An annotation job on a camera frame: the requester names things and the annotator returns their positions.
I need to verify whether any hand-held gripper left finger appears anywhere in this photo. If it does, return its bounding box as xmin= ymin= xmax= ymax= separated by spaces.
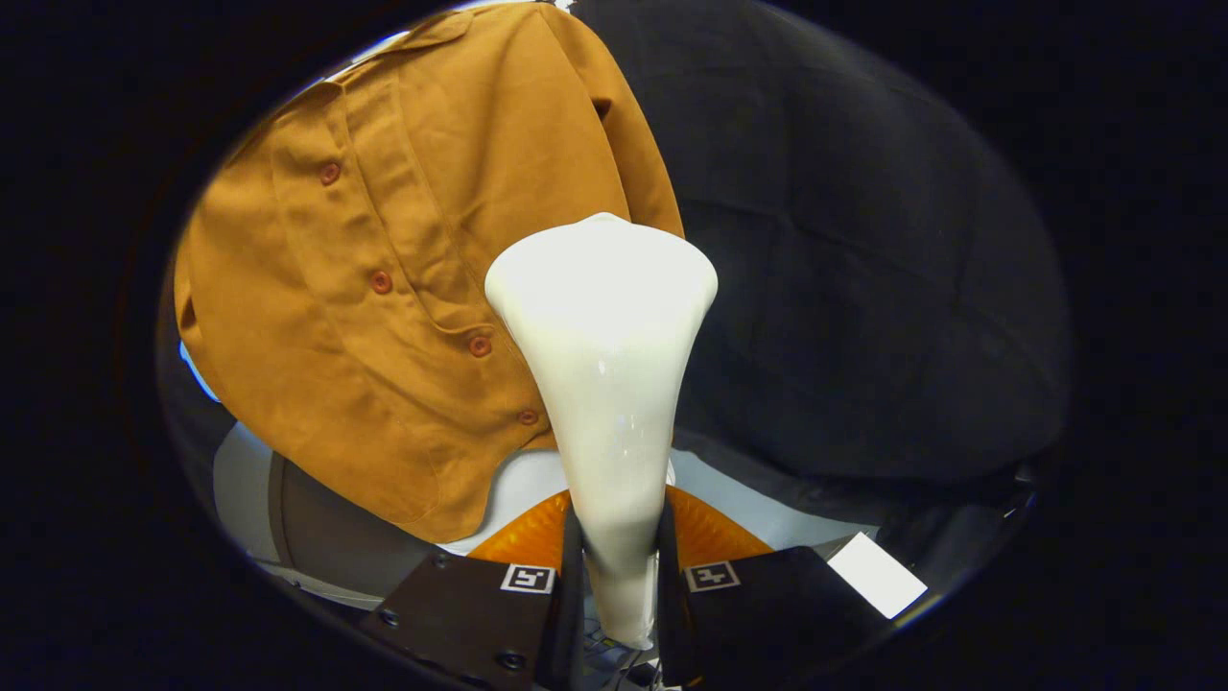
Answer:
xmin=360 ymin=489 xmax=586 ymax=691

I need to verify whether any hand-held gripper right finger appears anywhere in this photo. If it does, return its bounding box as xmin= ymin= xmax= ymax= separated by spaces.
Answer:
xmin=656 ymin=485 xmax=889 ymax=690

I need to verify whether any white garment steamer head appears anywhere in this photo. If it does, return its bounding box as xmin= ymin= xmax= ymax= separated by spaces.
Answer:
xmin=484 ymin=212 xmax=720 ymax=650

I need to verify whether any orange-brown button shirt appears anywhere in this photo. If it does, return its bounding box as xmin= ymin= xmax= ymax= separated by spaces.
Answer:
xmin=173 ymin=0 xmax=686 ymax=544

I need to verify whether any white paper sheet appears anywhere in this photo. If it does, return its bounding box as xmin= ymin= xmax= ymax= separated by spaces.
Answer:
xmin=827 ymin=533 xmax=930 ymax=620

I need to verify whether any grey cabinet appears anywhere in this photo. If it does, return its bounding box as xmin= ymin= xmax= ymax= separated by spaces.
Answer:
xmin=267 ymin=451 xmax=437 ymax=604

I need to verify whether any black backdrop cloth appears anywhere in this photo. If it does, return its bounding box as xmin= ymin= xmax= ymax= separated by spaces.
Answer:
xmin=158 ymin=0 xmax=1072 ymax=577

